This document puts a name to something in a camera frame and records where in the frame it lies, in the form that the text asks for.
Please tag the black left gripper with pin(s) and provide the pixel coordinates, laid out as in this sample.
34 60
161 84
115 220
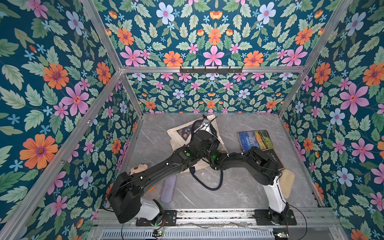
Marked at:
208 141

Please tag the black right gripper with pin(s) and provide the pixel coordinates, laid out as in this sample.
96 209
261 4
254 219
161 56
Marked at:
208 153

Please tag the blue cover book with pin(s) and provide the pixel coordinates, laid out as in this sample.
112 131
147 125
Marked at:
260 139

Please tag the brown cover book barcode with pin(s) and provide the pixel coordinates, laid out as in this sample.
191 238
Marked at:
273 155

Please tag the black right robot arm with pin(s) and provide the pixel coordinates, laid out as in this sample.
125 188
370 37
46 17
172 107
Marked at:
263 169

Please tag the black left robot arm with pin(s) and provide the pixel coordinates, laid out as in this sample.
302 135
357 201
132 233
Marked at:
125 197

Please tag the purple pouch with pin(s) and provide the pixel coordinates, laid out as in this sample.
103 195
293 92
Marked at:
169 189

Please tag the plush doll toy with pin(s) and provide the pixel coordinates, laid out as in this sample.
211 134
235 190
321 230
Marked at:
138 168

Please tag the beige pouch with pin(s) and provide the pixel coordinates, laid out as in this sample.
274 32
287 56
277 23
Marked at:
286 182

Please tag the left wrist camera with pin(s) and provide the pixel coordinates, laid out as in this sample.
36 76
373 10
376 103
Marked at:
206 126

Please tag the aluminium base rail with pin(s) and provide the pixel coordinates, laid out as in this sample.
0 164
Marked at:
223 224

